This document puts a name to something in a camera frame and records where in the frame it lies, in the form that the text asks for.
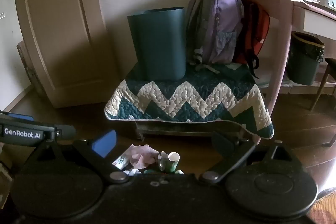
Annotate purple backpack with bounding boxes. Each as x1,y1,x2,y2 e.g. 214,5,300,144
186,0,244,73

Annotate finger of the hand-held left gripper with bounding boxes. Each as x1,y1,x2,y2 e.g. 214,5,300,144
0,112,34,123

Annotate pink crumpled tissue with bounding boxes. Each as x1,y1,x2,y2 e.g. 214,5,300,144
129,144,159,170

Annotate orange cloth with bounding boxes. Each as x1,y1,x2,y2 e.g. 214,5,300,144
312,189,336,224

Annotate red backpack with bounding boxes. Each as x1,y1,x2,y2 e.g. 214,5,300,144
232,0,271,80

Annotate teal white chevron quilt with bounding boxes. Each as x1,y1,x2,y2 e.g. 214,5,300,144
104,63,275,140

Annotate teal trash bin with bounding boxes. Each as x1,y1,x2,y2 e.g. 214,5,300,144
127,6,187,81

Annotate white desk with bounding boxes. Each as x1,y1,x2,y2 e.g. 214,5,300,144
290,0,336,41

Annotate dark wooden board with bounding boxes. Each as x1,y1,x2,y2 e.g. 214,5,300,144
16,40,46,98

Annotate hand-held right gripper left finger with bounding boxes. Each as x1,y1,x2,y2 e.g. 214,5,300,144
33,130,130,185

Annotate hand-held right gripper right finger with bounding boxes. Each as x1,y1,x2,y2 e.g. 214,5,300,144
199,131,292,185

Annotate cream door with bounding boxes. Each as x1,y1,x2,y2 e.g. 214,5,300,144
13,0,118,109

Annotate white green snack wrapper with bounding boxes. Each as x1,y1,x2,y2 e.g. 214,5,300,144
112,154,130,170

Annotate wooden stool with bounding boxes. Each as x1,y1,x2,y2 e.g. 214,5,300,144
310,57,336,111

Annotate green bin with black liner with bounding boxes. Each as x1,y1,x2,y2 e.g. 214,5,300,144
286,31,325,86

